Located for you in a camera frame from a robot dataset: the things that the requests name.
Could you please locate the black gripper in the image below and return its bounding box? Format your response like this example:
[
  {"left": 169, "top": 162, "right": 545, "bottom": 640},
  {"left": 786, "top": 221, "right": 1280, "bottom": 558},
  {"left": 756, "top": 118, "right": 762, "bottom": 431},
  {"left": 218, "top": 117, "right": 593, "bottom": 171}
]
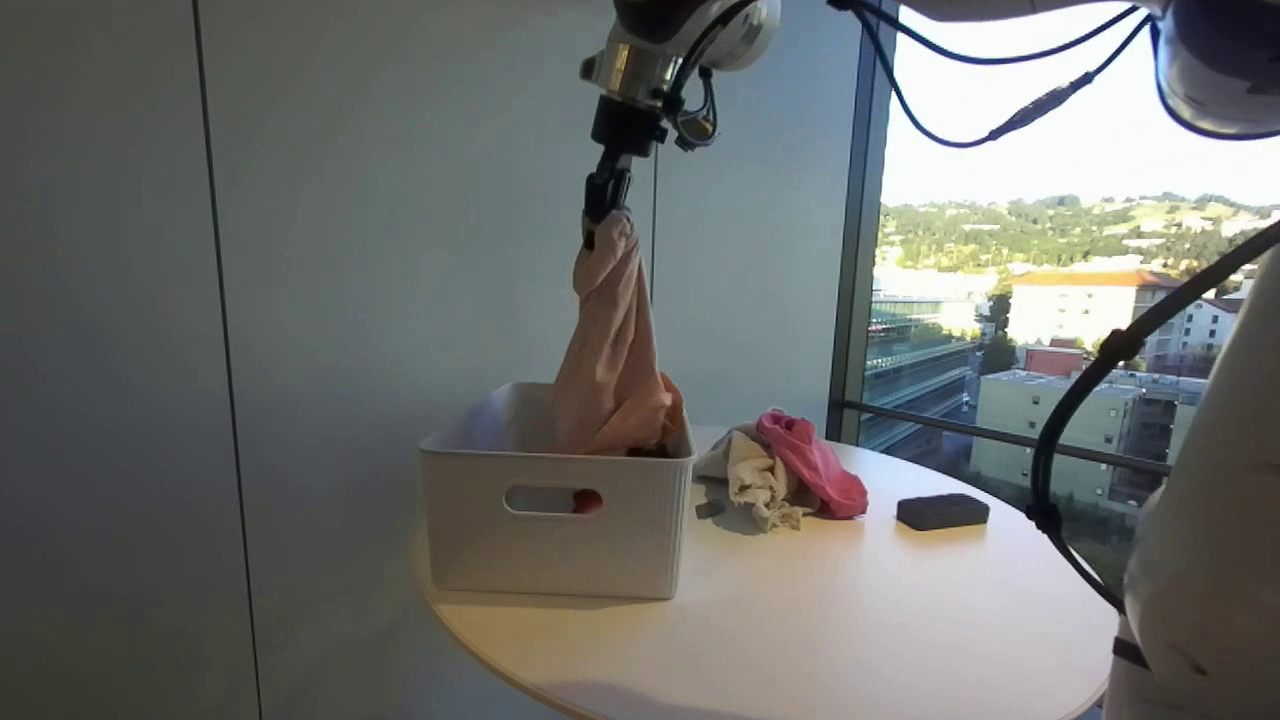
[{"left": 578, "top": 92, "right": 671, "bottom": 254}]

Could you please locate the peach cloth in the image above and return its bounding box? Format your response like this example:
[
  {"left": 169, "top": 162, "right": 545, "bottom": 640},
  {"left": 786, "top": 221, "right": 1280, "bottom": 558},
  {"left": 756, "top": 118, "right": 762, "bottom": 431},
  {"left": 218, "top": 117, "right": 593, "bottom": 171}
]
[{"left": 549, "top": 211, "right": 695, "bottom": 459}]

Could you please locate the cream knitted cloth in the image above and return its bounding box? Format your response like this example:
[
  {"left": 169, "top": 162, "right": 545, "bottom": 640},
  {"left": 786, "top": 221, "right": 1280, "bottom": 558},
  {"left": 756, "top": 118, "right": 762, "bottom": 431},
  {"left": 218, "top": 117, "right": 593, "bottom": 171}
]
[{"left": 690, "top": 425, "right": 820, "bottom": 534}]

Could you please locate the pink cloth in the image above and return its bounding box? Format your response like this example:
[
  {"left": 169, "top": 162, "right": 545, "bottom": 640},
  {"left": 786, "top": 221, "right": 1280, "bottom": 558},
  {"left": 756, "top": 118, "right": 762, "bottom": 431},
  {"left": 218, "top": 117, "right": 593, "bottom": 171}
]
[{"left": 750, "top": 407, "right": 871, "bottom": 524}]

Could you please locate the white plastic basket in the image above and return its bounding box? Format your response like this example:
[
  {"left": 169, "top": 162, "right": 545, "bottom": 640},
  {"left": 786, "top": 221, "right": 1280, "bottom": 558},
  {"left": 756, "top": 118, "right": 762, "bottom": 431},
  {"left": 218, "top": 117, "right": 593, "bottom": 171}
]
[{"left": 416, "top": 379, "right": 698, "bottom": 602}]

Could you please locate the dark window railing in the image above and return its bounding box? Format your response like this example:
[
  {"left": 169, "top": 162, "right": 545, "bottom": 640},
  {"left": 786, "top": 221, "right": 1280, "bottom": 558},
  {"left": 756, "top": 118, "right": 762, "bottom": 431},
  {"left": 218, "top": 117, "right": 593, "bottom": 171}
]
[{"left": 829, "top": 390, "right": 1151, "bottom": 479}]

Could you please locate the black rectangular block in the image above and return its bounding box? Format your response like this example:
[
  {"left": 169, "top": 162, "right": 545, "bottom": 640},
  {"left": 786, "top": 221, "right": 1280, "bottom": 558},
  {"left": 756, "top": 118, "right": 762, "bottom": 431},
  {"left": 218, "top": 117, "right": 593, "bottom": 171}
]
[{"left": 891, "top": 488, "right": 996, "bottom": 534}]

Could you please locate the dark window frame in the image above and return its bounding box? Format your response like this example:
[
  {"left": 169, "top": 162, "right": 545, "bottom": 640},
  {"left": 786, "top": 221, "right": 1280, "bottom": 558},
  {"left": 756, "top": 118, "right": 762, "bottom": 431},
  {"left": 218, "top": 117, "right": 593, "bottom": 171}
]
[{"left": 820, "top": 0, "right": 913, "bottom": 449}]

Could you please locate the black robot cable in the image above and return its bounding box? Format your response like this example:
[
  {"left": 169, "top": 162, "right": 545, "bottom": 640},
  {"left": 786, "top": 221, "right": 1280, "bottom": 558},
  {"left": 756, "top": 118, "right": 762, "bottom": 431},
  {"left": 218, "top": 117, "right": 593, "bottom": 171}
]
[{"left": 829, "top": 0, "right": 1166, "bottom": 150}]

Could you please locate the thick black hose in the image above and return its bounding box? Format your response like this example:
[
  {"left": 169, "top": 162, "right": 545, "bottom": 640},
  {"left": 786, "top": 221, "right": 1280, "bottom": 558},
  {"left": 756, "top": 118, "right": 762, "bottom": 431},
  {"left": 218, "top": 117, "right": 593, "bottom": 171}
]
[{"left": 1025, "top": 214, "right": 1280, "bottom": 619}]

